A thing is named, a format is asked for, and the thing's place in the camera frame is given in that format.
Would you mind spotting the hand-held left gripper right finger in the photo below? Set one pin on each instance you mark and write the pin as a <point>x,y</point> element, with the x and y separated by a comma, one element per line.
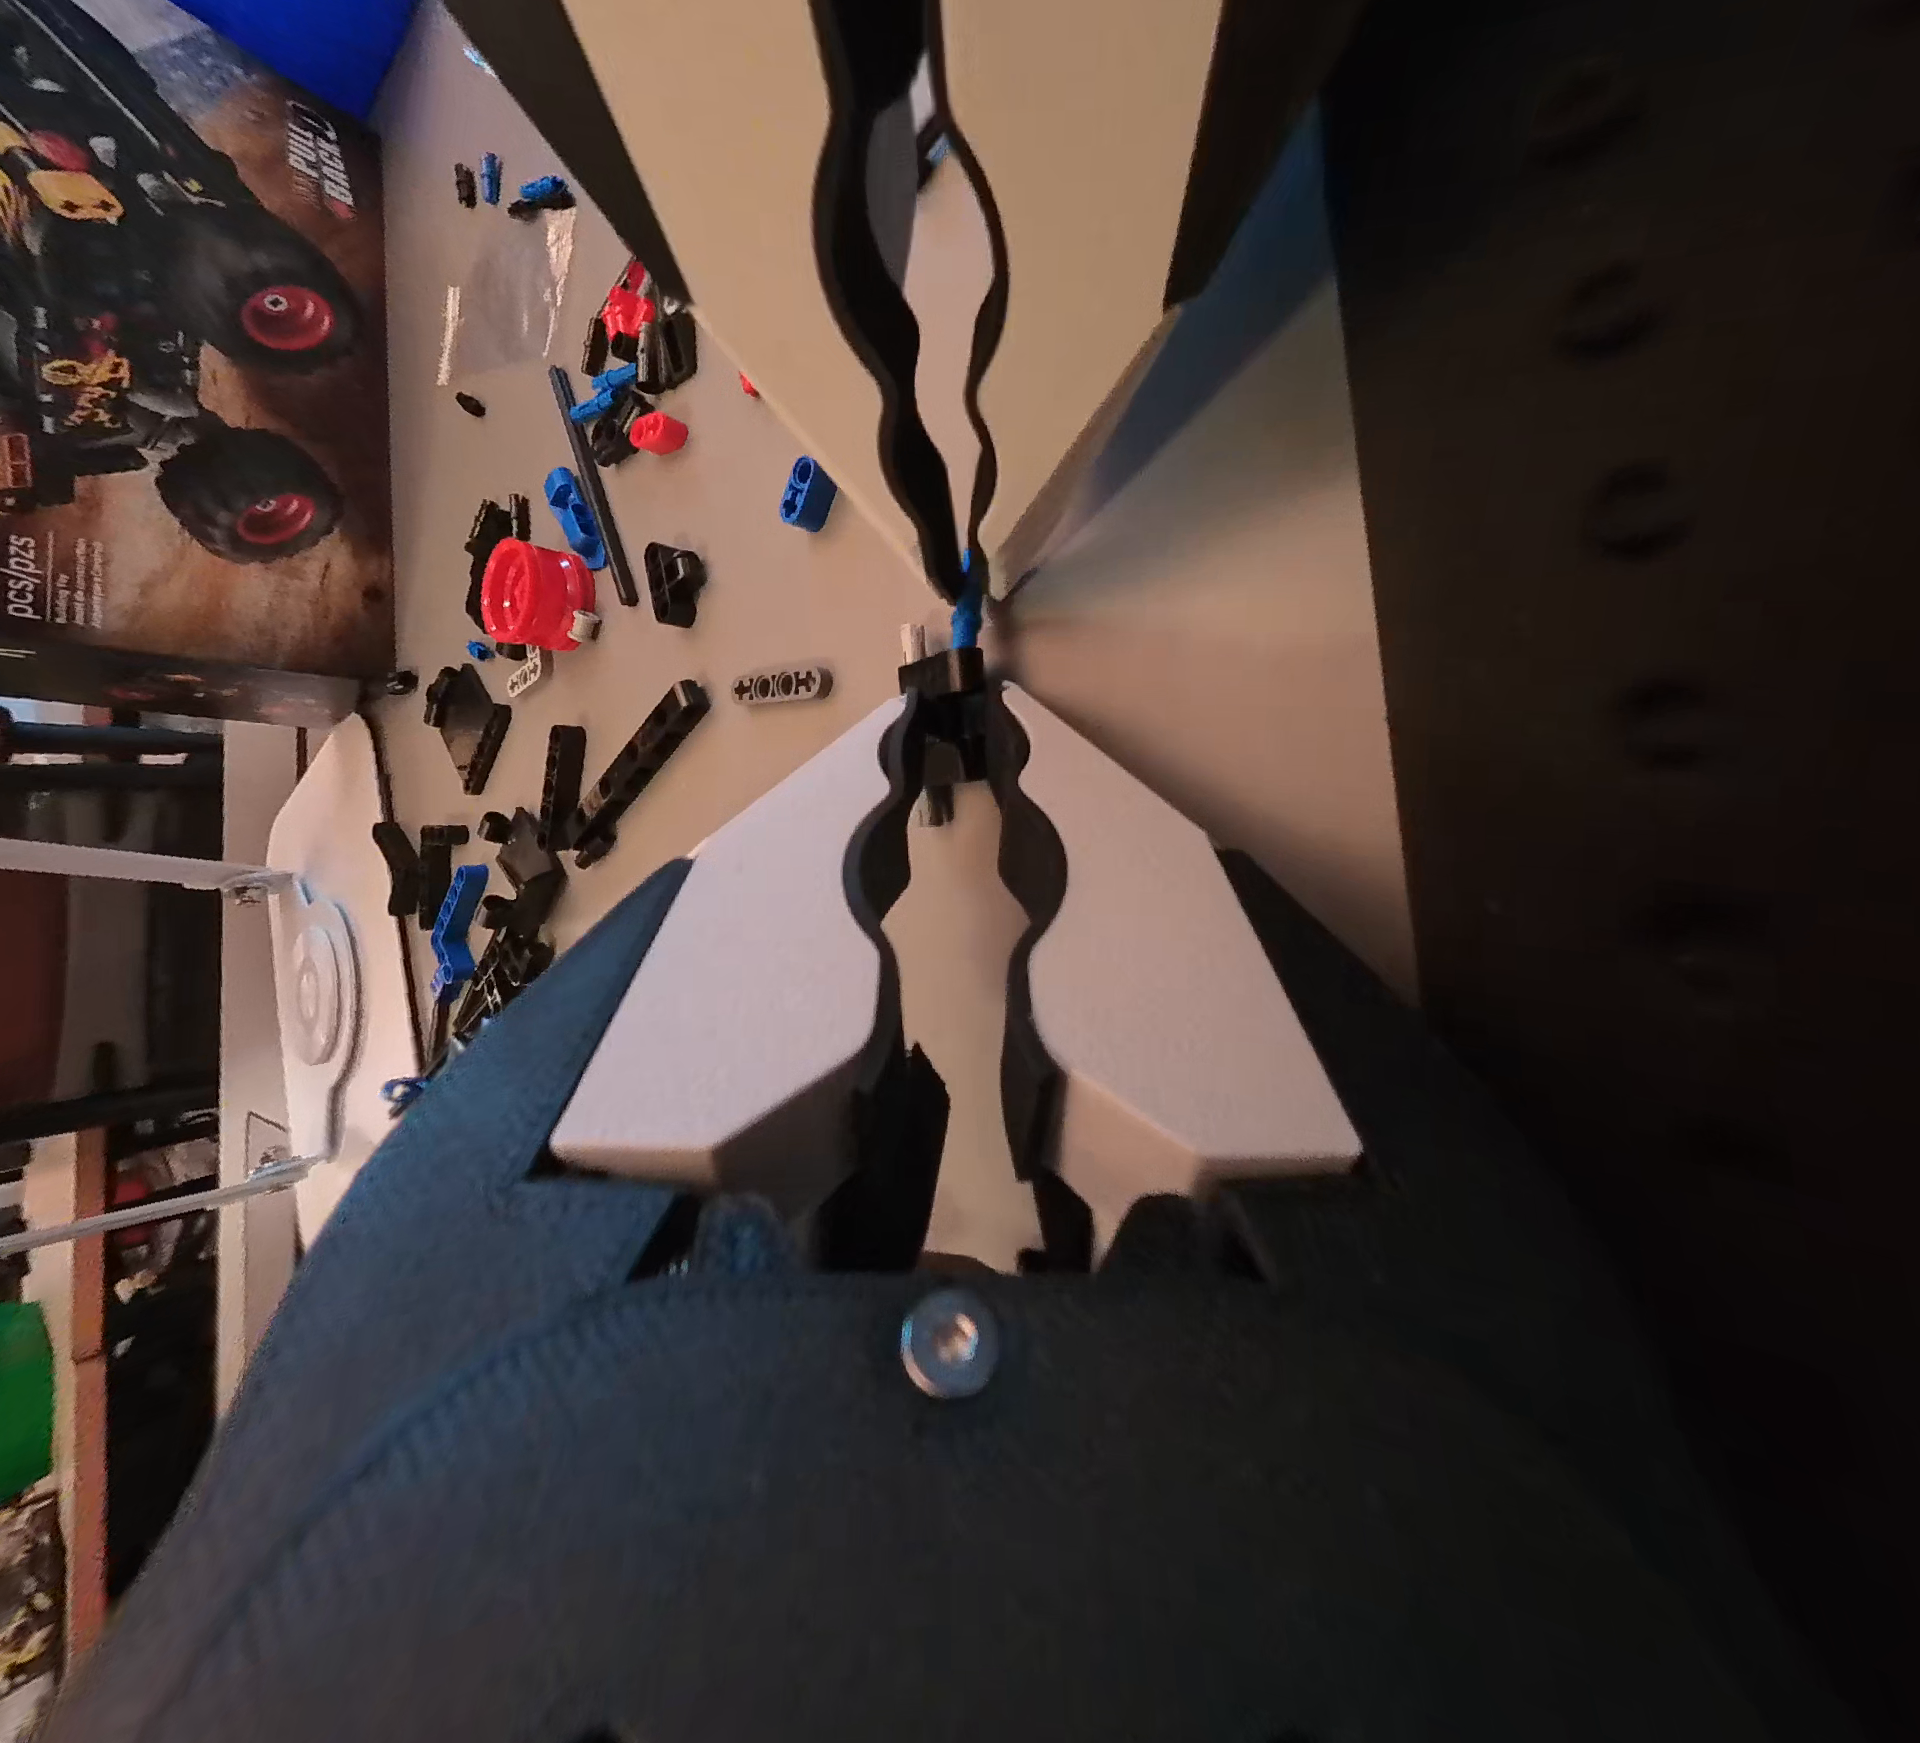
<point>1200,1022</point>

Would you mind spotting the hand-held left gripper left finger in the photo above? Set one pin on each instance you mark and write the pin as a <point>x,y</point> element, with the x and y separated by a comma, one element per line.
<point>706,1022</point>

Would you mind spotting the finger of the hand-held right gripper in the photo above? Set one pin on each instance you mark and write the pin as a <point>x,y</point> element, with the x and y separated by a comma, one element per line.
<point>1094,49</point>
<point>675,49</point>

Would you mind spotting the cluster of blue black pins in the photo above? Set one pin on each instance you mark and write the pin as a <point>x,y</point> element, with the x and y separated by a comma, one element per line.
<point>541,192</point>

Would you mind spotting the black square panel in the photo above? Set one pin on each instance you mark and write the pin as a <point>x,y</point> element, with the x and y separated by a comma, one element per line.
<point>468,723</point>
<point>524,858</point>

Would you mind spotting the clear plastic bag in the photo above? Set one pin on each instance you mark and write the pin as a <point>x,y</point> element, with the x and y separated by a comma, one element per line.
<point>503,304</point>

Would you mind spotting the grey desk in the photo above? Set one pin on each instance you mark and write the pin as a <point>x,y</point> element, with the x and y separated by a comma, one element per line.
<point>1200,648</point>

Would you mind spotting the black three-hole connector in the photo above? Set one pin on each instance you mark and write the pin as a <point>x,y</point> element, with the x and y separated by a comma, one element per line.
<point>503,962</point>

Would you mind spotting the long black holed beam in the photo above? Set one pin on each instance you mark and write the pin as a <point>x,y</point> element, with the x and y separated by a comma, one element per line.
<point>644,762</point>

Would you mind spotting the blue angled beam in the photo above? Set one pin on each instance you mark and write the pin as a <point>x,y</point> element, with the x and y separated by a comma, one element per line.
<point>450,926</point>

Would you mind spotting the grey thin beam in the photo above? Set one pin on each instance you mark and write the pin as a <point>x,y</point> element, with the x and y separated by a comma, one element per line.
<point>780,684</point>

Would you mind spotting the red short beam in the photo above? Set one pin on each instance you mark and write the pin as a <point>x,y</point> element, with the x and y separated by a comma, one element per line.
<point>656,429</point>

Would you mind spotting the white book stand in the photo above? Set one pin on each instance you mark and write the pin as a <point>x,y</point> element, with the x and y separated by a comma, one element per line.
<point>322,873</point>

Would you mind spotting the long black axle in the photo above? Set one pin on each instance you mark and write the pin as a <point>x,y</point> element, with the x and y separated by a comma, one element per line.
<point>592,482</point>

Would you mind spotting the black tee connector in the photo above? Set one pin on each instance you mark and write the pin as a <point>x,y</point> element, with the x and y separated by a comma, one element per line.
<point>675,580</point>

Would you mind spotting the blue short connector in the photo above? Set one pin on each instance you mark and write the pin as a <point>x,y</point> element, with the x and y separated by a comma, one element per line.
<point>806,494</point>

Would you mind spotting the red wheel rim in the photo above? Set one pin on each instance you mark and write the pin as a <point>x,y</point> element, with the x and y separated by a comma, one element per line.
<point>532,588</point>

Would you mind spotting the blue curved panel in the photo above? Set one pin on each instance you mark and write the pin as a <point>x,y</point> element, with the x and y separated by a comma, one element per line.
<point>571,512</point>

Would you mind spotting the toy truck set box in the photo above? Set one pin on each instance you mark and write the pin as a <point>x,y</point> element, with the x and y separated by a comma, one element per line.
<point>179,348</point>

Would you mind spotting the black perforated panel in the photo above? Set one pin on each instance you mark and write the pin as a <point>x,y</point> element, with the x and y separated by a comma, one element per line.
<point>1649,723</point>

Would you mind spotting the green panel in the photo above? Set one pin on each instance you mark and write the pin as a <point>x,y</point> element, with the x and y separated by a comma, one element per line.
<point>22,1397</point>

